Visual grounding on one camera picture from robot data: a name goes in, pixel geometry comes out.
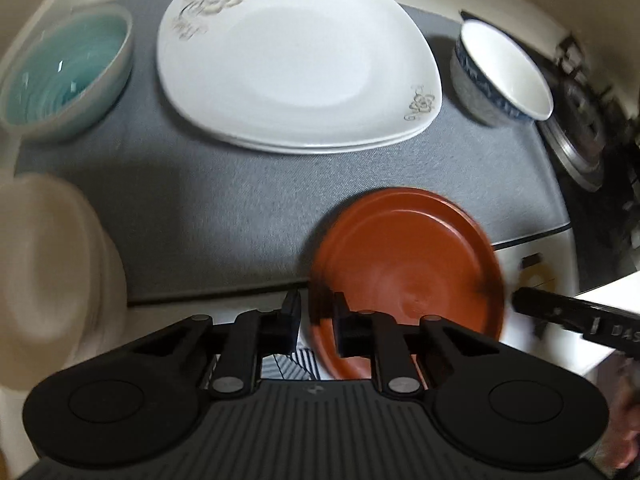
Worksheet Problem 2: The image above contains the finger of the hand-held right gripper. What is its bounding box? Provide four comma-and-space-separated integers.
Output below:
514, 286, 596, 335

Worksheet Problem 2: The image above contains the grey mat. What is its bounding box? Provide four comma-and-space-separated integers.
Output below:
15, 0, 573, 307

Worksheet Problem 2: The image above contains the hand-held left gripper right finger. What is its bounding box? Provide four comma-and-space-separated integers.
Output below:
334, 294, 503, 397

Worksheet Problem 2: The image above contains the steel stove burner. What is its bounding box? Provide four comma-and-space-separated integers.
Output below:
539, 77, 613, 193

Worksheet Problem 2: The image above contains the teal glazed bowl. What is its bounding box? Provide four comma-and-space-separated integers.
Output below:
0, 2, 135, 142

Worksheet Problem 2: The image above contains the black gas stove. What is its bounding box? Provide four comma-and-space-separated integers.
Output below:
537, 10, 640, 293

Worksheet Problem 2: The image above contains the red-brown plate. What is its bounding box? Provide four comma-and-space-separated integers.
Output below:
307, 187, 506, 381

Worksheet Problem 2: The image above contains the white floral plate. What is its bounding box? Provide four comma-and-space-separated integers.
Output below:
157, 0, 443, 151
200, 110, 442, 155

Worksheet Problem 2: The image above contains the round yellow sticker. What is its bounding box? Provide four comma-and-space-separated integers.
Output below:
520, 267, 557, 292

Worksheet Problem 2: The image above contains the blue patterned white bowl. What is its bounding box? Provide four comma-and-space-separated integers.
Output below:
450, 17, 555, 127

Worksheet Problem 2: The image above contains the geometric line-art sticker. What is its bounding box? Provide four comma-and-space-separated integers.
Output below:
260, 347, 321, 380

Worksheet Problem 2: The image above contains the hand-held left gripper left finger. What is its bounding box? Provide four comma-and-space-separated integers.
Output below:
122, 290, 302, 400

